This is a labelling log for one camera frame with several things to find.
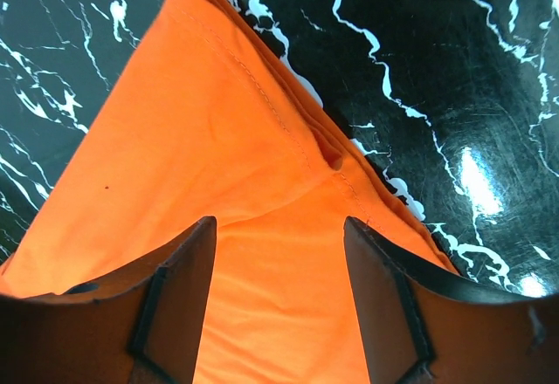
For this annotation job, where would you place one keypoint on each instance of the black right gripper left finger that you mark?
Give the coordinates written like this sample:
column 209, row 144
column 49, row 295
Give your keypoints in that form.
column 141, row 323

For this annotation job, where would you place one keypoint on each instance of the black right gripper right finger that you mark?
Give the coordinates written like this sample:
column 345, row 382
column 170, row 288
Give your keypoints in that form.
column 422, row 324

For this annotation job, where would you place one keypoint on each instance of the orange t shirt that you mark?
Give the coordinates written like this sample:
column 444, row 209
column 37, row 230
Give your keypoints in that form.
column 206, row 121

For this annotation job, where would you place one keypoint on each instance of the black marble pattern mat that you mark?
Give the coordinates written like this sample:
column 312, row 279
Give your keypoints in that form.
column 454, row 102

